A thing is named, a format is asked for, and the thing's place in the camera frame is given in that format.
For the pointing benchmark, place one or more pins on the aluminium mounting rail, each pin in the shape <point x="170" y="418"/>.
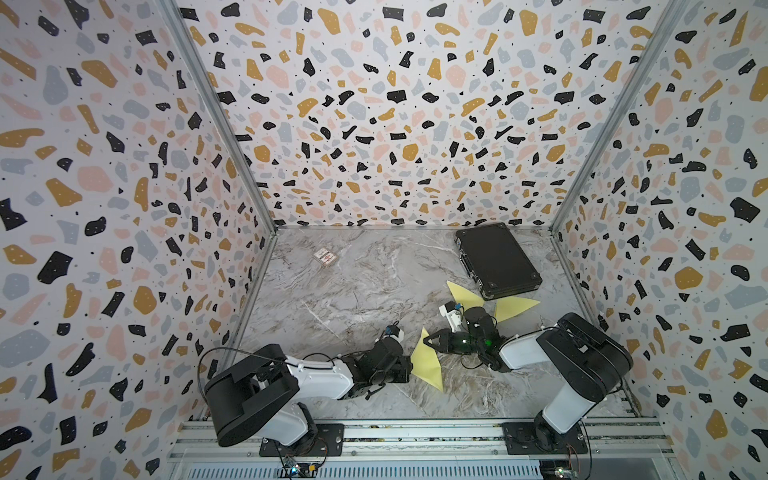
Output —
<point x="618" y="448"/>

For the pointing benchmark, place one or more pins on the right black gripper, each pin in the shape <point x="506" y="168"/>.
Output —
<point x="444" y="340"/>

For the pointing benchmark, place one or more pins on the black hard case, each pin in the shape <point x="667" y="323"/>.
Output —
<point x="496" y="262"/>

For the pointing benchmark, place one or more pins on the small green circuit board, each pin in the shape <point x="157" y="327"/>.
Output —
<point x="299" y="470"/>

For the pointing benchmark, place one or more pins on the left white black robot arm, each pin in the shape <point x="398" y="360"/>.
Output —
<point x="263" y="394"/>

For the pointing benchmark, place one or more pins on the small pink white card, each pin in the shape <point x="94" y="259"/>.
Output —
<point x="325" y="256"/>

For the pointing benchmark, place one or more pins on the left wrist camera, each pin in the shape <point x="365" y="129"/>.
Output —
<point x="394" y="332"/>

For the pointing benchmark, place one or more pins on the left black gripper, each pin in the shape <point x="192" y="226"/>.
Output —
<point x="404" y="373"/>

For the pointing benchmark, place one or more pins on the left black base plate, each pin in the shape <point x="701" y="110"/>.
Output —
<point x="322" y="440"/>

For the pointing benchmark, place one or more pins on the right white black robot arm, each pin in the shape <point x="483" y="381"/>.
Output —
<point x="591" y="363"/>

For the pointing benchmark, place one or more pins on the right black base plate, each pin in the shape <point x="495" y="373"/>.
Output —
<point x="530" y="438"/>

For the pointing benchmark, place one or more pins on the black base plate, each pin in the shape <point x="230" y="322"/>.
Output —
<point x="322" y="440"/>
<point x="530" y="438"/>

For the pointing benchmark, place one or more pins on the yellow square paper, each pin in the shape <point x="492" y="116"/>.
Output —
<point x="464" y="297"/>
<point x="509" y="307"/>
<point x="426" y="365"/>

